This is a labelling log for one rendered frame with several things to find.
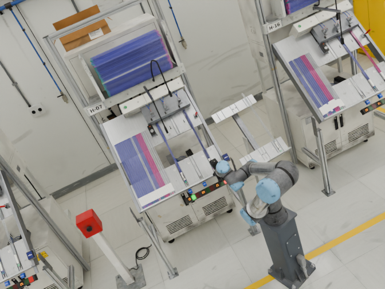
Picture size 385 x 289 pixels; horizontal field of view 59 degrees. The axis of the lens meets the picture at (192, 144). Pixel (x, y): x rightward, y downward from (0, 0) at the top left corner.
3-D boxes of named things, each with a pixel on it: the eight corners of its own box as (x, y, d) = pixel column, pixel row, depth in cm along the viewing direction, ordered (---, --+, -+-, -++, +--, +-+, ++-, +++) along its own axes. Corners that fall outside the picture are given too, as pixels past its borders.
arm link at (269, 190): (267, 214, 204) (298, 180, 156) (249, 230, 199) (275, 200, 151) (253, 199, 208) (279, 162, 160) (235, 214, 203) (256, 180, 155)
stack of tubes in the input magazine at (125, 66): (174, 67, 242) (160, 31, 228) (108, 97, 237) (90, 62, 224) (169, 63, 253) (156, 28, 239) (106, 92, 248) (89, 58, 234)
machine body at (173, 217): (238, 211, 302) (217, 157, 270) (167, 248, 296) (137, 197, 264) (212, 174, 358) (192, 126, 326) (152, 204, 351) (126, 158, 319)
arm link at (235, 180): (251, 179, 195) (238, 164, 197) (236, 190, 191) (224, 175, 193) (247, 183, 202) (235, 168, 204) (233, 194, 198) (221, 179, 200)
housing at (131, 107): (185, 93, 261) (184, 85, 247) (126, 121, 256) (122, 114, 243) (180, 85, 263) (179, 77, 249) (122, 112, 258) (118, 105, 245)
